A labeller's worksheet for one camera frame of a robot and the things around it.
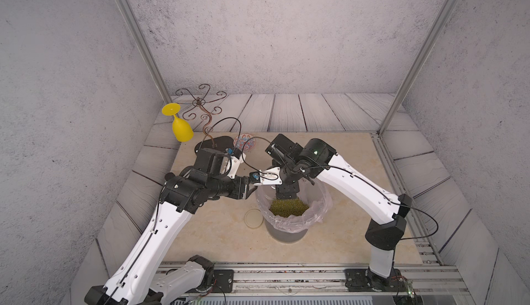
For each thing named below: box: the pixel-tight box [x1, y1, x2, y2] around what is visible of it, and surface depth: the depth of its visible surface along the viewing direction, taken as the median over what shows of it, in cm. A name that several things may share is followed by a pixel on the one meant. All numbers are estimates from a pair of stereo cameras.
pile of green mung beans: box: [269, 198, 310, 218], surface depth 87 cm
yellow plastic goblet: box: [161, 102, 194, 143], surface depth 89 cm
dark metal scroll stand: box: [175, 84, 227, 148], surface depth 94 cm
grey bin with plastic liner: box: [255, 178, 333, 243], surface depth 66 cm
